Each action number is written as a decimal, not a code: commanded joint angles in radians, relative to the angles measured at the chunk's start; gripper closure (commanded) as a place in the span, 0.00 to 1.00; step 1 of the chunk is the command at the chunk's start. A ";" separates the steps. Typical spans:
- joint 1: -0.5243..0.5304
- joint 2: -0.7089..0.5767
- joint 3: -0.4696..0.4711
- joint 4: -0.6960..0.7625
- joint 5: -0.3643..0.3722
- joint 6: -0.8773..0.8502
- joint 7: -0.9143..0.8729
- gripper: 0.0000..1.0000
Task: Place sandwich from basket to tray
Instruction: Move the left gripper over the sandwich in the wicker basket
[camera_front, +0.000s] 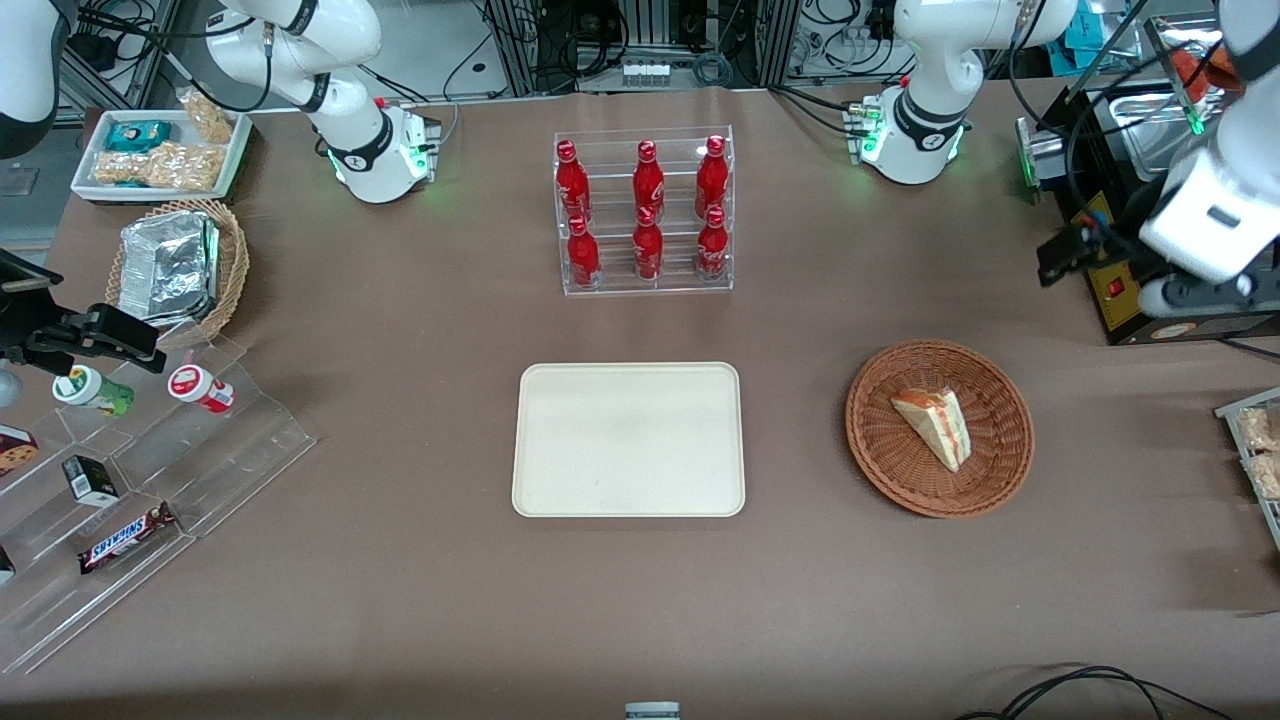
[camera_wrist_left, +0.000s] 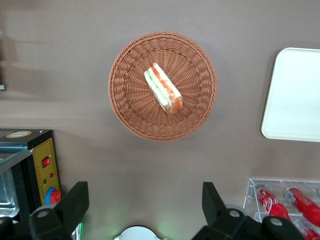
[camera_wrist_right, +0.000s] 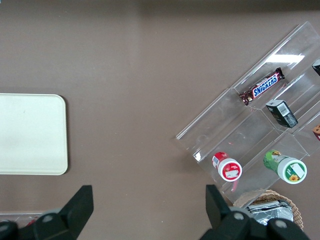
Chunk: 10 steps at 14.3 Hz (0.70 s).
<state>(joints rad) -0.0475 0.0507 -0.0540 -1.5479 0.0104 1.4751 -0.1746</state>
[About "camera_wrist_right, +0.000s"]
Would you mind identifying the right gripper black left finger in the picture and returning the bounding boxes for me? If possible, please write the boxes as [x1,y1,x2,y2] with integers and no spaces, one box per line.
[0,184,94,240]

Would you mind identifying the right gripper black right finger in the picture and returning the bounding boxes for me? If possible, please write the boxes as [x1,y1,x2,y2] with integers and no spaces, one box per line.
[199,184,311,240]

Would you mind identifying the tan wicker basket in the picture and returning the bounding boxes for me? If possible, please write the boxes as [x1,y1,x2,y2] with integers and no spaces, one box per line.
[234,189,305,232]

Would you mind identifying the beige rectangular tray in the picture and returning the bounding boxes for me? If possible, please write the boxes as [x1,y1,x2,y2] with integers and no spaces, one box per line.
[0,93,69,176]

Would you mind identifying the red yogurt cup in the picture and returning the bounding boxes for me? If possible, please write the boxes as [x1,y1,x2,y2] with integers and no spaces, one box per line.
[211,151,243,182]

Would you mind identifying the silver foil package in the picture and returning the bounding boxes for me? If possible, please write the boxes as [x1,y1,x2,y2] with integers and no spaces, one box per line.
[246,199,294,226]

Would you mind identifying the clear acrylic bottle rack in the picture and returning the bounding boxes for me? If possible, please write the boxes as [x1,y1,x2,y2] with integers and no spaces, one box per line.
[0,211,45,227]

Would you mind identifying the green yogurt cup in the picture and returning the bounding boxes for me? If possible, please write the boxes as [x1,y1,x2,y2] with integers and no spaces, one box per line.
[262,149,308,185]

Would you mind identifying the clear acrylic tiered stand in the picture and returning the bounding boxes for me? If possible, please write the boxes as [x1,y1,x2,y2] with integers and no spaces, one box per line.
[175,21,320,203]

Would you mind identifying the small black barcode carton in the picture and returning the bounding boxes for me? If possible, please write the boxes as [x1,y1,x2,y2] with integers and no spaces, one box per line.
[265,99,299,129]

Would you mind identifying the Snickers chocolate bar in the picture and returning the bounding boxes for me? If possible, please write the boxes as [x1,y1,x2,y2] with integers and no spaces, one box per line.
[238,67,286,106]

